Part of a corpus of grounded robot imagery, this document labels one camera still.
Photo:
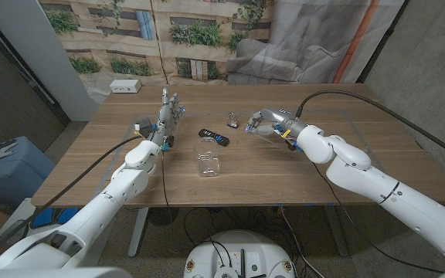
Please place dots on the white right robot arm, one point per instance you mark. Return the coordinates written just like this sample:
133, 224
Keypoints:
361, 173

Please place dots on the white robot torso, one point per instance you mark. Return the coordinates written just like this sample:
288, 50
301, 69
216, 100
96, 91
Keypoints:
238, 251

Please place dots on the clear glass jar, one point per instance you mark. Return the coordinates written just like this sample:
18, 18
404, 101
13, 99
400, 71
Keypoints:
207, 162

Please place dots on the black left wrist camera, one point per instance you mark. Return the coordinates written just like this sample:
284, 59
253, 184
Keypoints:
144, 125

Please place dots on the blue storage bin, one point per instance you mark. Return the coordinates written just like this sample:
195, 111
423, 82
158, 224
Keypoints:
10, 181

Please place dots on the black backdrop stand pole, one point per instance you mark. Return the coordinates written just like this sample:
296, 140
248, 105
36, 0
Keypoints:
382, 40

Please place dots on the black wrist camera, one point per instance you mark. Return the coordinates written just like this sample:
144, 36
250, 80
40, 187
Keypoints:
144, 125
291, 145

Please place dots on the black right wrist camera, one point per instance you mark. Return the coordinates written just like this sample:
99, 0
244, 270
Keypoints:
291, 145

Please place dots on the white power outlet box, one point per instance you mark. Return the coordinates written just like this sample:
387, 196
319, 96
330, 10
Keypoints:
125, 86

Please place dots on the grey table leg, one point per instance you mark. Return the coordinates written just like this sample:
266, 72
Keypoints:
337, 235
137, 235

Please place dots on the white and blue floor box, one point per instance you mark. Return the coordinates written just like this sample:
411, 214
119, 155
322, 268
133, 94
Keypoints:
21, 211

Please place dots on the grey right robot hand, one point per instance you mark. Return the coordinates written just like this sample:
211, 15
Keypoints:
280, 117

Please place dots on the black round floor object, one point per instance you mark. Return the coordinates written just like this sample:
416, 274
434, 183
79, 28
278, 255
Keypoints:
163, 216

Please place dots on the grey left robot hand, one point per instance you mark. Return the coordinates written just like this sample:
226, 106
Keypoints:
164, 119

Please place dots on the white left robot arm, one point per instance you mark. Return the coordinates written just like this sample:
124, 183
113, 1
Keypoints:
122, 185

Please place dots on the printed fabric backdrop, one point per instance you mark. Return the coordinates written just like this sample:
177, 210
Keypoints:
207, 38

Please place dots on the black remote key fob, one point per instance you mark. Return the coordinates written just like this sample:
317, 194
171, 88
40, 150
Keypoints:
212, 136

